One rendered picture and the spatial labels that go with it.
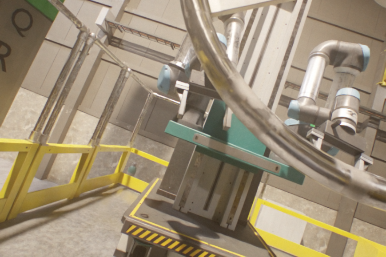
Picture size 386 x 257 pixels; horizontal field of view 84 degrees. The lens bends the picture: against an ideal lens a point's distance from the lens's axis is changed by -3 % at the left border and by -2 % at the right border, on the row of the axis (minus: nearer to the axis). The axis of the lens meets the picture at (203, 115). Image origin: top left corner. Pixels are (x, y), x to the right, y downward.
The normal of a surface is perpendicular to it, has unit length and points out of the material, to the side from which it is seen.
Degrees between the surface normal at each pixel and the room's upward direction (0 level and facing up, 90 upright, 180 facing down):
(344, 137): 67
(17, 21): 90
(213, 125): 90
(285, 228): 90
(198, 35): 107
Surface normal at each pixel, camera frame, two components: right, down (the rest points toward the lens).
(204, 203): 0.07, -0.11
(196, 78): 0.27, -0.44
